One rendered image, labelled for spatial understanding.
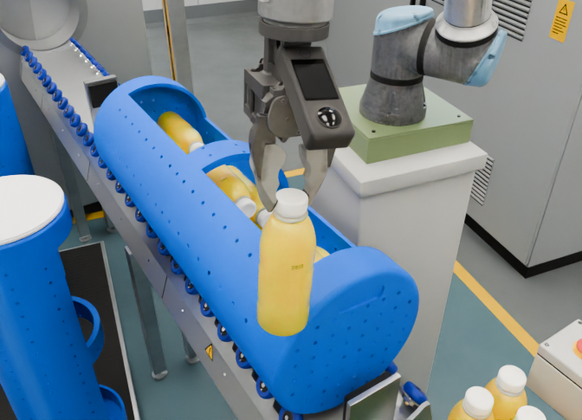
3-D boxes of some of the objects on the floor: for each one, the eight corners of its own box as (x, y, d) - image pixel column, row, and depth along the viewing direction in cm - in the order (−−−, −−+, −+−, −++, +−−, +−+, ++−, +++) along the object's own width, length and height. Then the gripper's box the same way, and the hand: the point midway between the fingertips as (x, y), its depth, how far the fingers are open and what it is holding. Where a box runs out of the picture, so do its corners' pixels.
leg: (89, 234, 287) (61, 123, 251) (93, 240, 283) (64, 128, 247) (78, 238, 284) (48, 126, 248) (81, 244, 280) (50, 132, 244)
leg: (197, 350, 225) (179, 225, 189) (203, 360, 221) (186, 235, 185) (184, 357, 223) (163, 231, 187) (190, 366, 219) (170, 241, 183)
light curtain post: (207, 265, 267) (159, -159, 170) (213, 272, 263) (167, -159, 166) (196, 269, 265) (140, -159, 167) (201, 277, 261) (147, -159, 163)
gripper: (324, 8, 62) (309, 177, 73) (224, 10, 58) (224, 190, 69) (361, 27, 56) (339, 210, 67) (251, 31, 52) (247, 226, 62)
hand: (291, 202), depth 65 cm, fingers closed on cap, 4 cm apart
